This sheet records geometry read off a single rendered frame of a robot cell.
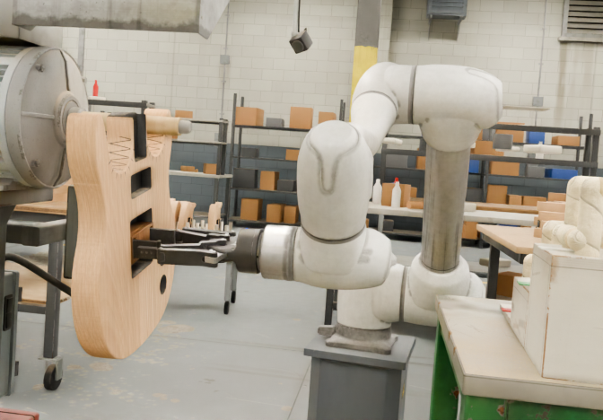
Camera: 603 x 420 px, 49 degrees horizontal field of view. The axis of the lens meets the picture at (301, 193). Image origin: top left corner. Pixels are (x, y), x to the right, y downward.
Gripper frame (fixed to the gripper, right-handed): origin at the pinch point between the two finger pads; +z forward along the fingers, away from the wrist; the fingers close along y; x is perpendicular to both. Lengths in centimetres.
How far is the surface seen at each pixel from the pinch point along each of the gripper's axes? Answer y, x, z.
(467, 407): -17, -15, -53
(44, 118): 1.2, 19.9, 17.8
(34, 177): -0.2, 10.1, 19.3
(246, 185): 960, -192, 193
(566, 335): -15, -4, -66
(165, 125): 6.7, 19.3, -1.5
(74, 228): 23.5, -5.6, 24.5
